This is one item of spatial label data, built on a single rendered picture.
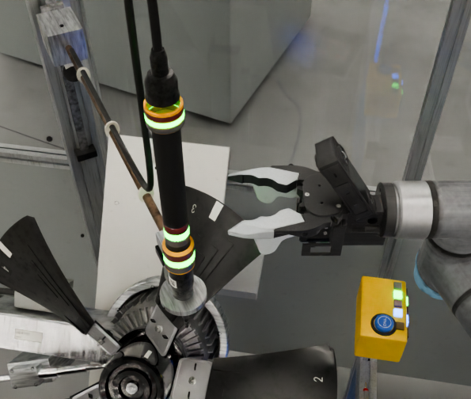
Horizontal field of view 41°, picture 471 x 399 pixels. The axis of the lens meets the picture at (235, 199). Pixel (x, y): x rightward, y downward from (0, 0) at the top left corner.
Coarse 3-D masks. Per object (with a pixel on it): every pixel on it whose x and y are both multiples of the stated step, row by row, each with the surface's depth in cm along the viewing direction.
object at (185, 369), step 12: (180, 360) 117; (192, 360) 117; (204, 360) 117; (180, 372) 116; (192, 372) 116; (204, 372) 116; (180, 384) 114; (204, 384) 114; (180, 396) 112; (192, 396) 112; (204, 396) 112
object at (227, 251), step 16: (192, 192) 113; (208, 208) 110; (224, 208) 108; (192, 224) 112; (208, 224) 110; (224, 224) 108; (208, 240) 109; (224, 240) 107; (240, 240) 105; (208, 256) 108; (224, 256) 106; (240, 256) 105; (256, 256) 104; (208, 272) 107; (224, 272) 106; (160, 288) 116; (208, 288) 107; (160, 304) 115; (176, 320) 110
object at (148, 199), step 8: (88, 88) 114; (96, 104) 111; (104, 120) 108; (112, 136) 105; (120, 152) 102; (128, 168) 100; (136, 184) 98; (144, 200) 95; (152, 200) 95; (152, 208) 94; (152, 216) 93; (160, 216) 93; (160, 224) 92
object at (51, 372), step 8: (40, 368) 126; (48, 368) 125; (56, 368) 125; (64, 368) 125; (72, 368) 124; (80, 368) 124; (88, 368) 124; (96, 368) 124; (0, 376) 127; (8, 376) 126; (40, 376) 125; (48, 376) 125; (56, 376) 125
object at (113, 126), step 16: (128, 0) 67; (128, 16) 69; (128, 32) 70; (160, 32) 62; (160, 48) 63; (80, 64) 117; (80, 80) 117; (96, 96) 110; (144, 96) 77; (112, 128) 104; (144, 128) 81; (144, 144) 83; (128, 160) 99; (144, 192) 95
